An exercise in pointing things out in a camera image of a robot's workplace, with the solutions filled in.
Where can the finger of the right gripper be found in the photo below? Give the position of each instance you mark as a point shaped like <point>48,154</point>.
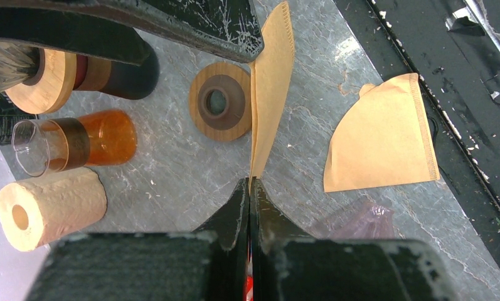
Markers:
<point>110,29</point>

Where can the black wrapped paper roll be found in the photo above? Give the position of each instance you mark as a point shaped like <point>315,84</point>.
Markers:
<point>10,115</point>

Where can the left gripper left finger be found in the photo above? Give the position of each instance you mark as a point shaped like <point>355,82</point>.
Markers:
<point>208,263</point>

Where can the brown paper coffee filter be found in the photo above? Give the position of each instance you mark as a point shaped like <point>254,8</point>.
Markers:
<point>270,81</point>

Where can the beige paper towel roll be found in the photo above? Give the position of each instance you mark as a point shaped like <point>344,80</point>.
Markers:
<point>39,210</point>

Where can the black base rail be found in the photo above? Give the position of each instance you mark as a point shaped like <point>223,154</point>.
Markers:
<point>457,60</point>

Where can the dark glass fluted dripper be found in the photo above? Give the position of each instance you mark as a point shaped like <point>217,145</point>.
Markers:
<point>17,63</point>

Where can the amber glass carafe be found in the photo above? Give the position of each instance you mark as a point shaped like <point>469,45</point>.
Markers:
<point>104,138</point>

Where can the dark wooden ring holder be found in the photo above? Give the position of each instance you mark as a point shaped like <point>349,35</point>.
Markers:
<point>219,101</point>

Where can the light wooden ring holder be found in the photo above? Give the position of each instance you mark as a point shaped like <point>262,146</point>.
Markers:
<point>52,85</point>

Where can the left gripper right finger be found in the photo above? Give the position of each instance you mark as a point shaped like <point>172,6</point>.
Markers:
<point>290,264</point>

